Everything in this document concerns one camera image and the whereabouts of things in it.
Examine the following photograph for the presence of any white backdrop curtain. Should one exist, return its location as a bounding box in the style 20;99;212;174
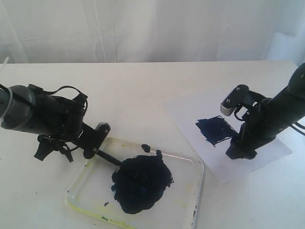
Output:
0;0;305;65

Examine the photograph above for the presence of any white paper sheet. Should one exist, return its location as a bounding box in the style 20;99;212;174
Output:
164;89;292;183

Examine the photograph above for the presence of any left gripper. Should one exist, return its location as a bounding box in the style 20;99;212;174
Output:
34;123;95;163

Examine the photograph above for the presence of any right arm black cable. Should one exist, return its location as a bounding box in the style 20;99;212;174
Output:
233;102;305;136

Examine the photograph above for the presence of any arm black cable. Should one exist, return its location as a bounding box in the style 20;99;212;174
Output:
35;86;89;113
233;102;305;136

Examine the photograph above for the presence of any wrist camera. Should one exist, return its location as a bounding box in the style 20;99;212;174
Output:
82;123;111;159
220;84;265;116

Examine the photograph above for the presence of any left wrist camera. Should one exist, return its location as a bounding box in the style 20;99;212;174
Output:
82;123;111;159

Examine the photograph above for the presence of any clear plastic paint tray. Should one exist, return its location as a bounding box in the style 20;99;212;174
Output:
65;150;204;229

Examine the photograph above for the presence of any dark blue paint blob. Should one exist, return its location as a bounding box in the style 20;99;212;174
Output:
111;149;174;214

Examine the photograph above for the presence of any black paintbrush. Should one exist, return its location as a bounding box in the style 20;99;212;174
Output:
96;150;122;167

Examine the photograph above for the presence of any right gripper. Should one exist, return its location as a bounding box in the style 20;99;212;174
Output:
226;104;284;159

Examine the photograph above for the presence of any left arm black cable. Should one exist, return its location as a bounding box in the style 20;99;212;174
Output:
35;86;89;113

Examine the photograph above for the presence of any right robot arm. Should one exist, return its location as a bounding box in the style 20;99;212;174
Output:
221;64;305;160

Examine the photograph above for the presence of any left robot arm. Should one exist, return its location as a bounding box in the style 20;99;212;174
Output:
0;84;98;162

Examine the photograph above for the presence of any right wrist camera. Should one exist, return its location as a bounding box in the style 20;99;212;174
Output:
220;84;265;116

